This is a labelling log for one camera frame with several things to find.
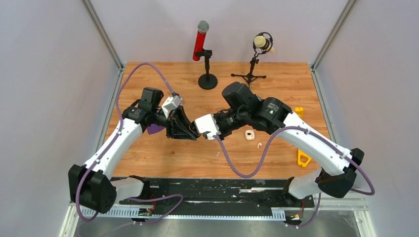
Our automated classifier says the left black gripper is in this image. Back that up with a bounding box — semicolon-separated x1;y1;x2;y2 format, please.
152;105;199;141

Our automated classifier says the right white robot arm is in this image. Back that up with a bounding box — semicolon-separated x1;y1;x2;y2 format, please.
194;82;365;206

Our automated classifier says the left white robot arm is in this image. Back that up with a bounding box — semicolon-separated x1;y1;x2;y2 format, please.
68;87;199;213

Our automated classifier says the white earbud charging case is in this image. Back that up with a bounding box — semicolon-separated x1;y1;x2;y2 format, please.
245;129;255;141

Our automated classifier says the purple metronome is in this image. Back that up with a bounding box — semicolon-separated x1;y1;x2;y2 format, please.
147;124;165;135

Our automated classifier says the black tripod mic stand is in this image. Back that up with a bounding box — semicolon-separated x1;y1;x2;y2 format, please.
231;52;267;88

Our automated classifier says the yellow stacking toy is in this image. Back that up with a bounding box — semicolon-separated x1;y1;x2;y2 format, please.
294;107;304;119

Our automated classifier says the yellow plastic triangle toy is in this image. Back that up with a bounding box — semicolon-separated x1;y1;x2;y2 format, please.
297;149;312;167

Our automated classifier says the beige condenser microphone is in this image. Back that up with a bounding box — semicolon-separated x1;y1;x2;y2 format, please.
253;32;275;55

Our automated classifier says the red glitter microphone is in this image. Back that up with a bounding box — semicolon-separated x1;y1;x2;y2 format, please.
192;20;210;61

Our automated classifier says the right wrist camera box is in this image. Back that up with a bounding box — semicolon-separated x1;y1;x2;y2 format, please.
194;114;221;140

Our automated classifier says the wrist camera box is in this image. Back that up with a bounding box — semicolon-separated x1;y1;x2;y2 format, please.
194;114;221;140
161;95;182;119

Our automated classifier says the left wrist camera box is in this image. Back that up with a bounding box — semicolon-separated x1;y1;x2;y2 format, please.
161;95;182;119

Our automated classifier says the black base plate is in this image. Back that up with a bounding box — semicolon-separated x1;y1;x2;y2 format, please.
87;177;331;217

